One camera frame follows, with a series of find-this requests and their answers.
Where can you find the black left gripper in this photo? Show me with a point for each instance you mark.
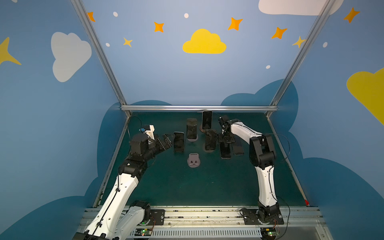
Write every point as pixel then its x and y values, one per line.
pixel 163 142

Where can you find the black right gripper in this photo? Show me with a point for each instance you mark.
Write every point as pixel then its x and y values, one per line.
pixel 225 132

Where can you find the purple phone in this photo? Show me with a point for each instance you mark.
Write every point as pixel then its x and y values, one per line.
pixel 225 150

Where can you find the grey round front stand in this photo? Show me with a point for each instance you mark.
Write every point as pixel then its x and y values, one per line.
pixel 194 160

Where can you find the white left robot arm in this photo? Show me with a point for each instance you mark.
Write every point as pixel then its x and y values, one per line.
pixel 108 224

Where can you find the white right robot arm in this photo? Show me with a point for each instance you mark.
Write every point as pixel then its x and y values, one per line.
pixel 262 155

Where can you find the black phone on grey stand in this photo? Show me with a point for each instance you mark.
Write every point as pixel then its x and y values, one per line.
pixel 211 137

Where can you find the phone with light green edge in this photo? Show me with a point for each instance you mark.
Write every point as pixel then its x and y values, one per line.
pixel 179 142

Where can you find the grey round phone stand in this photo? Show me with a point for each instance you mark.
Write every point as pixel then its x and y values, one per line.
pixel 209 148

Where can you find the grey round rear stand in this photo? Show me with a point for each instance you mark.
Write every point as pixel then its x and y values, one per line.
pixel 193 140

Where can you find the black phone on wooden stand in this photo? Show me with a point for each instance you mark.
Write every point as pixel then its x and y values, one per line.
pixel 207 120

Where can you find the left controller board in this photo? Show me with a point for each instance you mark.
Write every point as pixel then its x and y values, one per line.
pixel 143 232

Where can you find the controller board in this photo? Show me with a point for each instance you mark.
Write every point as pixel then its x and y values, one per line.
pixel 268 233
pixel 143 232

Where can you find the right controller board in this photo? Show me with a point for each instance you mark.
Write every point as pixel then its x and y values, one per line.
pixel 268 233

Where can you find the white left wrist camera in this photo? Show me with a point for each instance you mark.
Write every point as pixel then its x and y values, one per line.
pixel 149 131

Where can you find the aluminium back frame rail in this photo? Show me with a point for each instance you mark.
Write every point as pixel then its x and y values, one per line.
pixel 199 108

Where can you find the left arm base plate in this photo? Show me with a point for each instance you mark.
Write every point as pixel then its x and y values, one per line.
pixel 154 217

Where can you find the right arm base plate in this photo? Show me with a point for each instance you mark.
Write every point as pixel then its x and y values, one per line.
pixel 257 217

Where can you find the aluminium front rail bed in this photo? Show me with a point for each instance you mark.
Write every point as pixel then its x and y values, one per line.
pixel 184 222

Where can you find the aluminium left corner post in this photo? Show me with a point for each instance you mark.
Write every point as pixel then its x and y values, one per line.
pixel 88 26

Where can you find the aluminium corner post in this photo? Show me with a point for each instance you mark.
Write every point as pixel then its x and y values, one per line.
pixel 299 59
pixel 88 26

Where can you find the aluminium right corner post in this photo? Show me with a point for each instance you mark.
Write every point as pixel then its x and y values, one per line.
pixel 299 59

